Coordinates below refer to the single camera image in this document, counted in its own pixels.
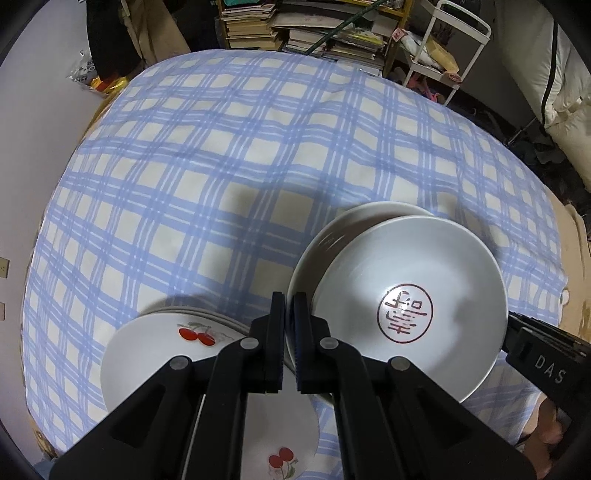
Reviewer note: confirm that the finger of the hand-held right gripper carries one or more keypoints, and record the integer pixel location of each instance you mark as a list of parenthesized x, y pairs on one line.
[(540, 330)]

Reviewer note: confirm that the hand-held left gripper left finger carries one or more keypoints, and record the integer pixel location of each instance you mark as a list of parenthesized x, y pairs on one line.
[(276, 350)]

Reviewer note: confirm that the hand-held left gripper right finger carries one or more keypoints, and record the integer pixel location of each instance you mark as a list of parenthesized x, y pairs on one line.
[(301, 350)]

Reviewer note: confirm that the large white cherry plate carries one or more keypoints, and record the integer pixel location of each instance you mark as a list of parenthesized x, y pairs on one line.
[(233, 327)]

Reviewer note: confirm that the small white cherry plate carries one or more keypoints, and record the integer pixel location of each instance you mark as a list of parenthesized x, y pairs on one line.
[(147, 355)]

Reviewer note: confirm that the large white bowl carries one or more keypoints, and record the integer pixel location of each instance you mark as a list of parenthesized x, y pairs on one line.
[(364, 211)]

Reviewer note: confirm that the person's right hand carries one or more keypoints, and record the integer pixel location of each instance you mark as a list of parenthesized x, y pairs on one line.
[(551, 427)]

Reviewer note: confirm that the blue checked tablecloth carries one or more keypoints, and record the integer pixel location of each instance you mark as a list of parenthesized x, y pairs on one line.
[(184, 184)]

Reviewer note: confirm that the cream cushion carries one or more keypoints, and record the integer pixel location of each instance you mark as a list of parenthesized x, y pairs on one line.
[(577, 115)]

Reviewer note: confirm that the white coat with black stripe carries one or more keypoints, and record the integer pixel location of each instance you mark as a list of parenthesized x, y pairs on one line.
[(526, 55)]

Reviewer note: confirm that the white trolley cart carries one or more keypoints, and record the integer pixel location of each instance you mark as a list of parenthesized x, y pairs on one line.
[(443, 46)]

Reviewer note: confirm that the pile of magazines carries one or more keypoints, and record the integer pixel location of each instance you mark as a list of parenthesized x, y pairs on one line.
[(341, 41)]

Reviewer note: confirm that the yellow packet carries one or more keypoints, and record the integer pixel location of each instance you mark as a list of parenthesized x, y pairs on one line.
[(108, 85)]

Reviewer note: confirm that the dark leaning pole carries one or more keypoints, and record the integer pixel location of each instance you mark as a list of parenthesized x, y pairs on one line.
[(341, 27)]

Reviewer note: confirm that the stack of old books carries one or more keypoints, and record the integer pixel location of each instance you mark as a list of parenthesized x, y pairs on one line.
[(249, 25)]

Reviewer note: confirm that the wooden shelf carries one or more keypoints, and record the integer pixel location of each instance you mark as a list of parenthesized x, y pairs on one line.
[(397, 27)]

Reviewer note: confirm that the beige trousers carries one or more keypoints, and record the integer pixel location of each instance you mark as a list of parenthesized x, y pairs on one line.
[(157, 32)]

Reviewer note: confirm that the clear printed plastic bag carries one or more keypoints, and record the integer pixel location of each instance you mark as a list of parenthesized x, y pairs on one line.
[(83, 69)]

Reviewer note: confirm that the dark hanging clothes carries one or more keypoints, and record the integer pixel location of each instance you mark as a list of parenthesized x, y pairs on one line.
[(111, 37)]

